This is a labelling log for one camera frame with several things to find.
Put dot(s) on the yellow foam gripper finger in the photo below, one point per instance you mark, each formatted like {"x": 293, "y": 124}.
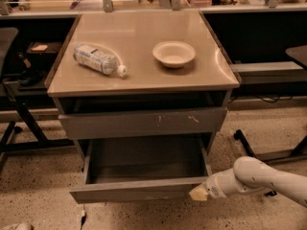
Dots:
{"x": 199, "y": 193}

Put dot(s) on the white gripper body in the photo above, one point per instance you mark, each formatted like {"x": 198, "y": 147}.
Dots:
{"x": 213, "y": 185}

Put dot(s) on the grey drawer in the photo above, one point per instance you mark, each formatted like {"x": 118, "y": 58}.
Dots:
{"x": 142, "y": 168}
{"x": 142, "y": 123}

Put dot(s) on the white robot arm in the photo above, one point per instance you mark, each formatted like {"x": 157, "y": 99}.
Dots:
{"x": 248, "y": 176}

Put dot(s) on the grey drawer cabinet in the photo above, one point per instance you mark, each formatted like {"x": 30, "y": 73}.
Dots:
{"x": 206, "y": 81}

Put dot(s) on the grey top drawer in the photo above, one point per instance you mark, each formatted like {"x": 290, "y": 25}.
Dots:
{"x": 142, "y": 123}

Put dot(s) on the white paper bowl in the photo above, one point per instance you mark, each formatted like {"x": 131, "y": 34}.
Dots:
{"x": 173, "y": 54}

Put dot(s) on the clear plastic water bottle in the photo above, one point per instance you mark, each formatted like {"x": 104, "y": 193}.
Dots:
{"x": 100, "y": 59}

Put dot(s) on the white shoe tip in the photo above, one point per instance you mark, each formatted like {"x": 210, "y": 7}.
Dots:
{"x": 18, "y": 226}

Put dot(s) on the black box on shelf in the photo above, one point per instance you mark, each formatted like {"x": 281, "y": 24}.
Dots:
{"x": 43, "y": 50}

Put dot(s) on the black office chair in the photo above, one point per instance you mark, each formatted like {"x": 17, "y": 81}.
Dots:
{"x": 7, "y": 36}

